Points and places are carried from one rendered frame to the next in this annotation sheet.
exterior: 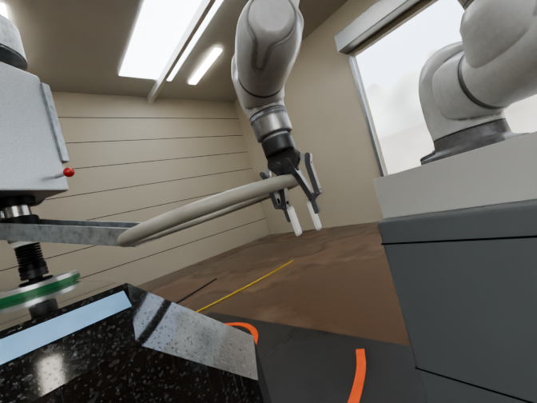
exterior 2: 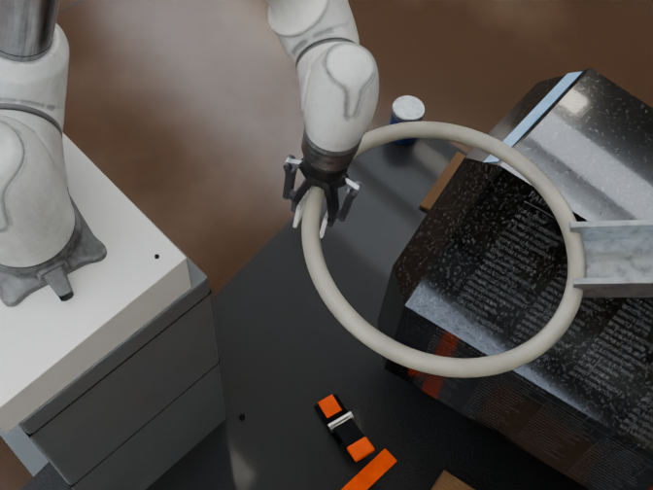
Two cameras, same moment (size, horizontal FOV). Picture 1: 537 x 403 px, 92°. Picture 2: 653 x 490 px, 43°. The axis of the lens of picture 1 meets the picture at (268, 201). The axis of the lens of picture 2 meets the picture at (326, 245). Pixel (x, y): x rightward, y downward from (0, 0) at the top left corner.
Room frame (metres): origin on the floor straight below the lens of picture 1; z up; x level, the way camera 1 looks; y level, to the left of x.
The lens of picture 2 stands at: (1.40, -0.19, 2.12)
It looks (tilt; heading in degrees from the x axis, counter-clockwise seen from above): 59 degrees down; 169
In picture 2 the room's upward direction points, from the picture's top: 7 degrees clockwise
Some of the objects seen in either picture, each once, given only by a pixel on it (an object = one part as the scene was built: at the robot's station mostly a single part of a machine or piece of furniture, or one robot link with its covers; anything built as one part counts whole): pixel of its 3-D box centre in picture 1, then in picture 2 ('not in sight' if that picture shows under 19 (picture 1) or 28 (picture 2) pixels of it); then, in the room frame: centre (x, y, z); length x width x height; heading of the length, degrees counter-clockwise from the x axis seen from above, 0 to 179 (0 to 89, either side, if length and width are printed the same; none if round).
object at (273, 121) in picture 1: (272, 127); (330, 140); (0.62, -0.05, 1.10); 0.09 x 0.09 x 0.06
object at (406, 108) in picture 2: not in sight; (405, 121); (-0.23, 0.32, 0.08); 0.10 x 0.10 x 0.13
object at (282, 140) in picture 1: (282, 156); (324, 167); (0.62, -0.06, 1.02); 0.08 x 0.07 x 0.09; 65
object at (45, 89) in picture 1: (47, 125); not in sight; (0.93, 0.69, 1.40); 0.08 x 0.03 x 0.28; 80
